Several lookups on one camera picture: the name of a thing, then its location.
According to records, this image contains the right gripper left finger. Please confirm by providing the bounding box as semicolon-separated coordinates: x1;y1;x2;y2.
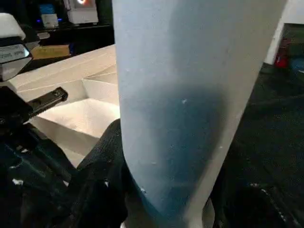
52;119;130;228

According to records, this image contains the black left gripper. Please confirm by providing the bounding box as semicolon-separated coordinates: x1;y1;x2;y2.
0;86;79;214

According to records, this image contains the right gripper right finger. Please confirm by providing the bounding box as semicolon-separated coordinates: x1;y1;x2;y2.
209;142;304;228

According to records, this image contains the white plastic table leg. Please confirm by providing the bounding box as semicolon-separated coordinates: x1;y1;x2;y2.
111;0;289;228

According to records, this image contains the white plastic table top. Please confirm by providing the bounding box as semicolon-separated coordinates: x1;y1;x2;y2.
9;45;122;168

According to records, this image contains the yellow cardboard box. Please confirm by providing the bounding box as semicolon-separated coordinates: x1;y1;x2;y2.
30;44;72;60

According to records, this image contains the black plastic mat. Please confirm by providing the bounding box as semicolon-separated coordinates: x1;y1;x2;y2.
0;62;304;228

